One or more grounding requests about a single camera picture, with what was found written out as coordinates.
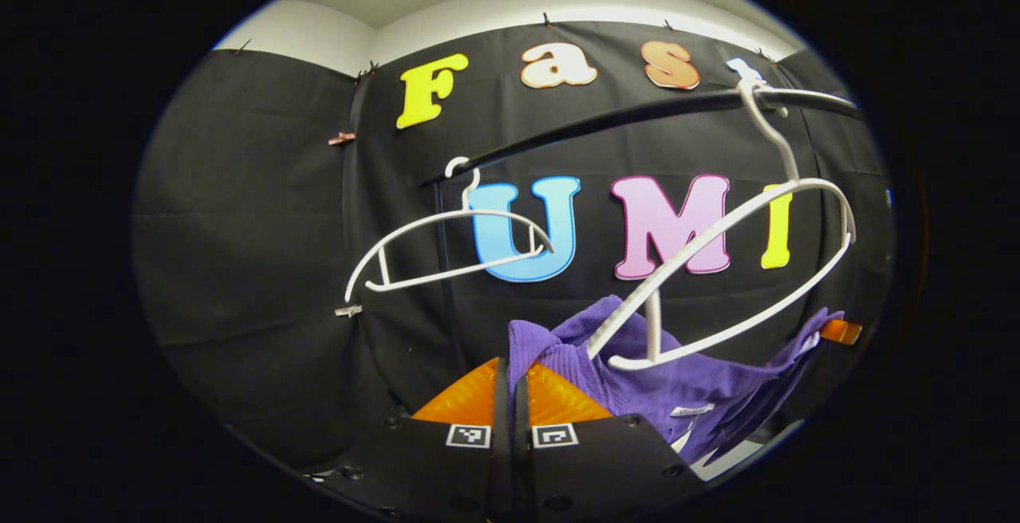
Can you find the row of black clips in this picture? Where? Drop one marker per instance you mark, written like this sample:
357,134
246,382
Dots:
547,20

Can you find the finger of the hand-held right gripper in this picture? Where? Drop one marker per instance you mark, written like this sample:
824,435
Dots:
841,332

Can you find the purple jacket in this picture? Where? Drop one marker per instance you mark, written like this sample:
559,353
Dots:
693,387

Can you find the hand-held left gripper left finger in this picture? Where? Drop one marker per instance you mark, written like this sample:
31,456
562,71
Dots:
501,443

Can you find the white plastic hanger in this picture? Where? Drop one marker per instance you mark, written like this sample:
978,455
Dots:
717,228
438,222

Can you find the black clothes rail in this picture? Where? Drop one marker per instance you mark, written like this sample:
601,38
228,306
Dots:
606,116

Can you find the copper spring clip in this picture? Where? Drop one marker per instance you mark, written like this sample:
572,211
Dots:
343,139

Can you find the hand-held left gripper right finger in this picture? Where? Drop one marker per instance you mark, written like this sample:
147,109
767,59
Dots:
522,459

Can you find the silver spring clip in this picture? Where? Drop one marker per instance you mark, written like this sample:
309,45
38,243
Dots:
348,310

